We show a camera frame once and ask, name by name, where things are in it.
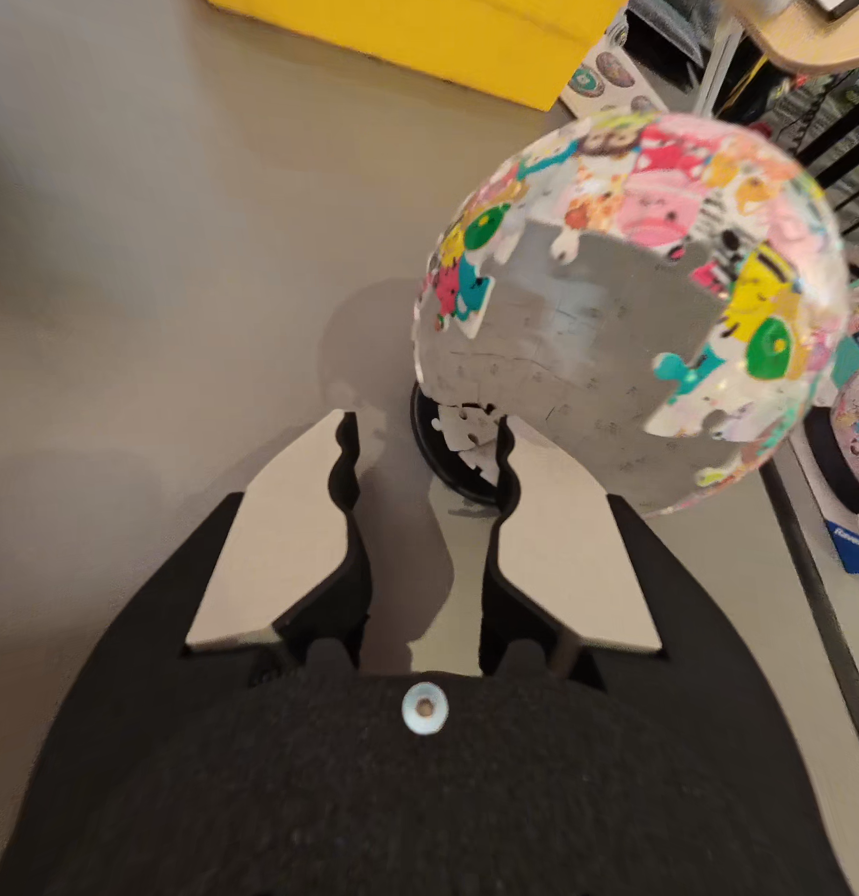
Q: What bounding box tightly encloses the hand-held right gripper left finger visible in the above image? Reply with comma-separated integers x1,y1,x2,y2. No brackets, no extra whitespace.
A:
186,410,372,685

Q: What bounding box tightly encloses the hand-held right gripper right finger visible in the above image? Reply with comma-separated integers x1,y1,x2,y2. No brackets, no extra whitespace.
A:
480,414,663,679

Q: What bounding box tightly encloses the white puzzle piece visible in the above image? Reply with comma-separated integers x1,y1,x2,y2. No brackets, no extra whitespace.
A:
433,405,504,484

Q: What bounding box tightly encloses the colourful puzzle ball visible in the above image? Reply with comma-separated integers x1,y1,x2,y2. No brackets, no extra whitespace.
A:
412,108,851,519

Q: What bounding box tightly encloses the yellow plastic bin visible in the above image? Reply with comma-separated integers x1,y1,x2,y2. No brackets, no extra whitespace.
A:
205,0,630,112

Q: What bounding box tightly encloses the black ball stand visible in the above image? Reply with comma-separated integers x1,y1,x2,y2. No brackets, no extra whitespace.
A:
410,381,504,506

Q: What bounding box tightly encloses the printed puzzle box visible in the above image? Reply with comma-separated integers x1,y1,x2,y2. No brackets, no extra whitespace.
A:
825,276,859,576

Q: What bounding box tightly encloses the white printed sheet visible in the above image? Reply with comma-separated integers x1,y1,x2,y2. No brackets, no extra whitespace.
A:
561,28,667,119

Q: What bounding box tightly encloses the round wooden table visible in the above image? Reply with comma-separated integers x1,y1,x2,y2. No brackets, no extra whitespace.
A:
741,0,859,74

